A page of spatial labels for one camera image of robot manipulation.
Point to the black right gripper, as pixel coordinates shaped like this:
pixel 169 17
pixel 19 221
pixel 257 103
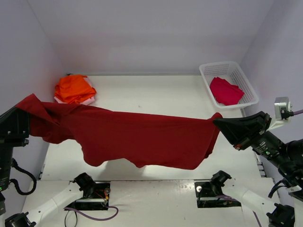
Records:
pixel 254 132

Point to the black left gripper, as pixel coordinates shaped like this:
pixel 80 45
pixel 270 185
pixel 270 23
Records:
pixel 14 138

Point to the dark red t shirt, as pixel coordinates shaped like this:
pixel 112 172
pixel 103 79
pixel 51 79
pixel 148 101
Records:
pixel 142 139

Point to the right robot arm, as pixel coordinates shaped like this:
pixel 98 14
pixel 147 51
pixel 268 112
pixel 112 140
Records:
pixel 277 215

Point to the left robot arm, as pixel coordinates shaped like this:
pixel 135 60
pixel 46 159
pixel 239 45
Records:
pixel 81 187

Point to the red t shirt in basket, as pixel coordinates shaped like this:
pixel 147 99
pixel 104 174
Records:
pixel 224 92

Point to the white plastic basket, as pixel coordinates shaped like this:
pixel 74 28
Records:
pixel 232 72

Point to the orange folded t shirt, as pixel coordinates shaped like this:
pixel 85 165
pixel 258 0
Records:
pixel 73 89

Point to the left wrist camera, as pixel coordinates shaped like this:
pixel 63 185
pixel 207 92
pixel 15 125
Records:
pixel 283 113

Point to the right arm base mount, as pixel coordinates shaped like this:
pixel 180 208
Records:
pixel 206 198

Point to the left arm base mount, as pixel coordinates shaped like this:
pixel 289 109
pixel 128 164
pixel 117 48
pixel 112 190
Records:
pixel 97 201

